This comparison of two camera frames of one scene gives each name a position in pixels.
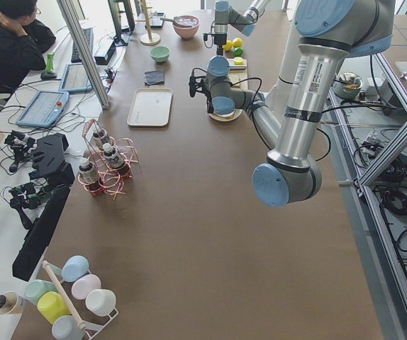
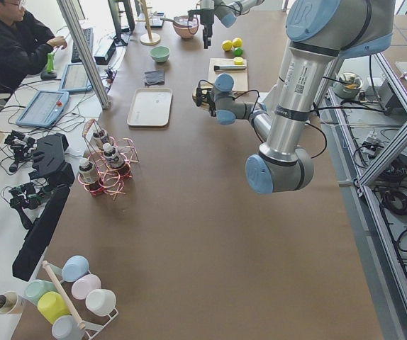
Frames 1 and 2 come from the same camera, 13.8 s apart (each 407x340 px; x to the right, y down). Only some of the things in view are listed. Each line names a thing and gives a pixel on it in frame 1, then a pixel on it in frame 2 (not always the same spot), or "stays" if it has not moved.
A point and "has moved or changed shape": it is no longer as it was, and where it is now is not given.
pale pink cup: x=86 y=286 stays
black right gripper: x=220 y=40 -> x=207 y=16
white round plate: x=226 y=117 has moved or changed shape
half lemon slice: x=238 y=61 stays
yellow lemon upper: x=237 y=42 stays
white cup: x=101 y=302 stays
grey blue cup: x=67 y=328 stays
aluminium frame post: x=70 y=15 stays
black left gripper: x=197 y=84 -> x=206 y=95
